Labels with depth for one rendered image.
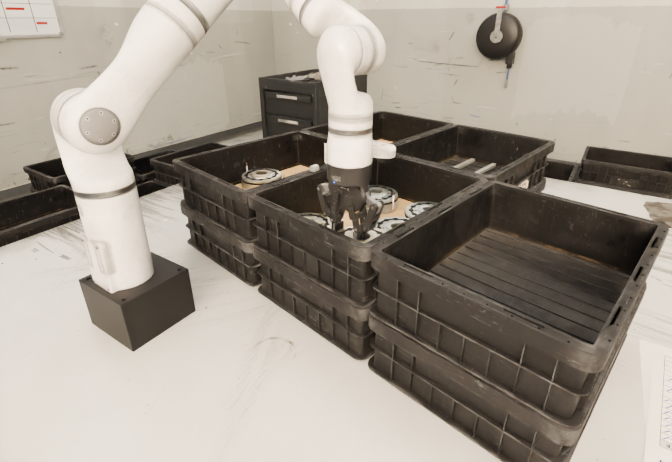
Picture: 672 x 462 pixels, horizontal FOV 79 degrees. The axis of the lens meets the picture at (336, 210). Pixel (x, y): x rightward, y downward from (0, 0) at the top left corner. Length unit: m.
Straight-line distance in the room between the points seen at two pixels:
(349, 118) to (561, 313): 0.43
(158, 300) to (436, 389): 0.49
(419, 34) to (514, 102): 1.11
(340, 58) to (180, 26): 0.27
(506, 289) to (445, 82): 3.65
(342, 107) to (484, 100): 3.61
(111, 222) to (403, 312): 0.48
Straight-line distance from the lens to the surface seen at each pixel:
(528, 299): 0.73
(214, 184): 0.88
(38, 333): 0.97
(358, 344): 0.72
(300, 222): 0.67
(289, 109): 2.64
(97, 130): 0.70
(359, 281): 0.64
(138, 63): 0.71
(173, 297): 0.84
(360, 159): 0.65
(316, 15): 0.66
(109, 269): 0.79
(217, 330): 0.83
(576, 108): 4.08
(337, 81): 0.62
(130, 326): 0.81
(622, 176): 2.43
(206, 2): 0.76
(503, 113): 4.17
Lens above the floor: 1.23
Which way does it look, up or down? 25 degrees down
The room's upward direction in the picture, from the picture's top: straight up
